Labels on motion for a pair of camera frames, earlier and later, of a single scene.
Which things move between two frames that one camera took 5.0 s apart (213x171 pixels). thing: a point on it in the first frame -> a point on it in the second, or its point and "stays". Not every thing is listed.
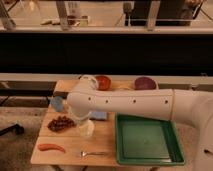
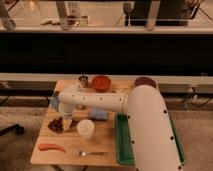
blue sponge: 102,115 stays
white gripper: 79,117 -> 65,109
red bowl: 103,83 stays
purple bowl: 144,83 stays
